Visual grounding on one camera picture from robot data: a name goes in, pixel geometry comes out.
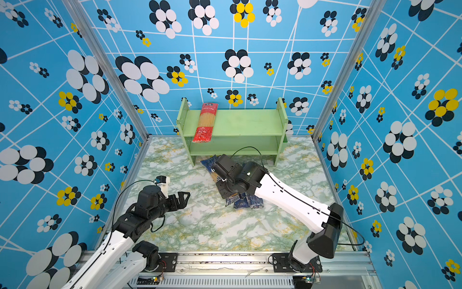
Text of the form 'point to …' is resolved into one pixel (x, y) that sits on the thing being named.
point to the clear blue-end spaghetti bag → (232, 199)
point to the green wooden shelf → (236, 132)
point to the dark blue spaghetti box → (249, 200)
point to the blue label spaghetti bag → (209, 164)
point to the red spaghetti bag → (204, 130)
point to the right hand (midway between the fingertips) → (225, 186)
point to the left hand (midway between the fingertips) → (183, 194)
